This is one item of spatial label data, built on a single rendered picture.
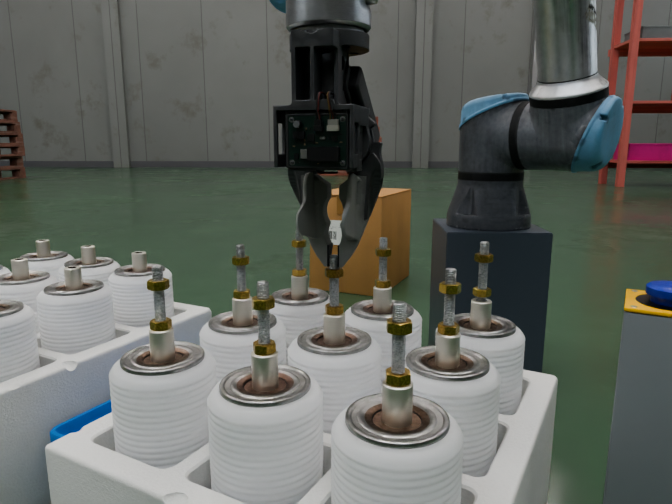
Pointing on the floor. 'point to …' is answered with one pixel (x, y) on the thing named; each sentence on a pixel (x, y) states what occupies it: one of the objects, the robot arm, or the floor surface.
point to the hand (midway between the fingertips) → (336, 252)
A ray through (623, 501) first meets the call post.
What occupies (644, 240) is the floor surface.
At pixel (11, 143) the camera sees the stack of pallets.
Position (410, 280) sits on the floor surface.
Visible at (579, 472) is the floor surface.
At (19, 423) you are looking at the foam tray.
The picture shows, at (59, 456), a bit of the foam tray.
